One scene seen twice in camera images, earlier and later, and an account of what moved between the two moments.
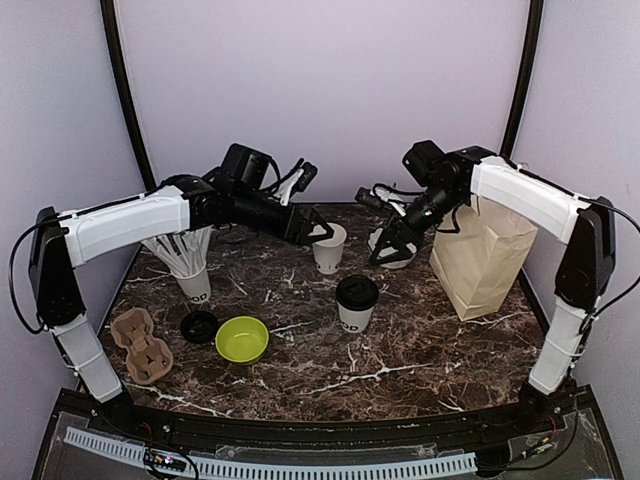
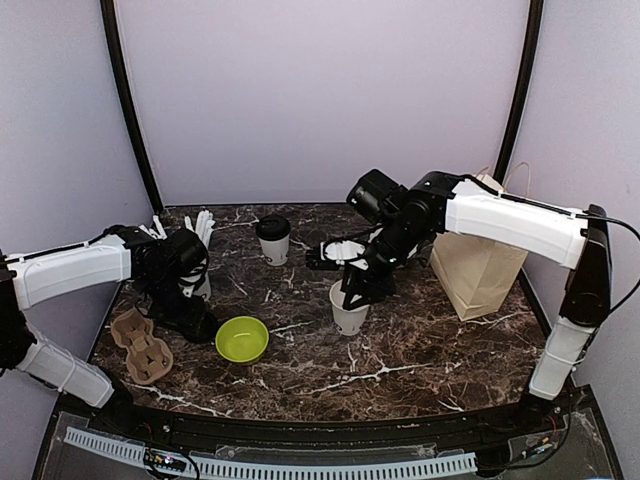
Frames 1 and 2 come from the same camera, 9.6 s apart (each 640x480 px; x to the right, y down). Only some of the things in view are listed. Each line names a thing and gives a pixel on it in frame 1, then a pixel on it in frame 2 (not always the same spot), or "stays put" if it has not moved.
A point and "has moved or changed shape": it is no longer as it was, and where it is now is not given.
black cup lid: x=357 y=292 has moved or changed shape
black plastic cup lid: x=199 y=327 stays put
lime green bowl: x=241 y=339 stays put
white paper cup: x=328 y=252 → x=348 y=322
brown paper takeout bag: x=478 y=253 stays put
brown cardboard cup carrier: x=149 y=357 stays put
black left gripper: x=298 y=234 → x=196 y=312
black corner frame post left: x=117 y=50 stays put
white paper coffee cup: x=354 y=320 → x=276 y=251
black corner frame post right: x=526 y=79 stays put
